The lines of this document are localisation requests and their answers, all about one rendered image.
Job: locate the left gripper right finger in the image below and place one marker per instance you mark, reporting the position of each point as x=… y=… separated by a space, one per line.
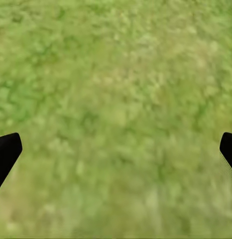
x=226 y=146

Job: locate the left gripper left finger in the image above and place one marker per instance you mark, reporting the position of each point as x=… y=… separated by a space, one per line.
x=10 y=150

